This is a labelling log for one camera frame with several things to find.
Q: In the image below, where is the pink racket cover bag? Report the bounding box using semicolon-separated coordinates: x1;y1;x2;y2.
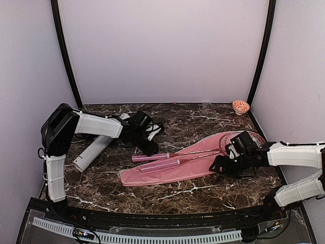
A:
120;132;227;187

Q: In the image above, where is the black corner post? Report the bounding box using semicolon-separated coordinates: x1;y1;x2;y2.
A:
50;0;83;109
246;0;276;106

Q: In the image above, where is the grey slotted cable duct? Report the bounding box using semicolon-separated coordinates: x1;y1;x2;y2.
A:
32;217;242;244

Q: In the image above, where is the pink badminton racket front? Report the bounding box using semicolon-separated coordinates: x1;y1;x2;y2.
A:
139;131;265;174

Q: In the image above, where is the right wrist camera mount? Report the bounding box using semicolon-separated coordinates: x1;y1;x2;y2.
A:
225;142;244;159

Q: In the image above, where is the right black corner post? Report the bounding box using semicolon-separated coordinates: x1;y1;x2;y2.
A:
246;0;276;106

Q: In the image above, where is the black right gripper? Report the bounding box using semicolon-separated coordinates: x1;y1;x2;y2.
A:
210;151;251;179

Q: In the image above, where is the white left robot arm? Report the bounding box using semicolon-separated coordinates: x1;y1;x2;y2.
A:
38;103;165;222

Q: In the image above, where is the left black corner post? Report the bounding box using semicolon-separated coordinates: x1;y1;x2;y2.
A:
50;0;83;109

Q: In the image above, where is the white shuttlecock tube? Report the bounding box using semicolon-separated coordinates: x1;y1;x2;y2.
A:
73;136;113;173

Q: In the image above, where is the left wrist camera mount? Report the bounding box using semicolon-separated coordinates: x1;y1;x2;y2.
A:
120;110;165;142

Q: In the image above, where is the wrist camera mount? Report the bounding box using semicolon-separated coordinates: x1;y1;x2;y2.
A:
225;142;244;159
120;110;165;142

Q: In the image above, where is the orange patterned small bowl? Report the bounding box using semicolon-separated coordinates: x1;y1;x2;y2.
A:
232;100;250;115

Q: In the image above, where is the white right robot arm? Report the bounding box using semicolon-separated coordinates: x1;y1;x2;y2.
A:
209;131;324;221

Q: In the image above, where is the black front table rail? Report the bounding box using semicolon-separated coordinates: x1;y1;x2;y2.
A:
40;201;288;229

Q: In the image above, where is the pink badminton racket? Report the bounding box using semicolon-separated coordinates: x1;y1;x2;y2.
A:
132;131;265;162
139;131;265;174

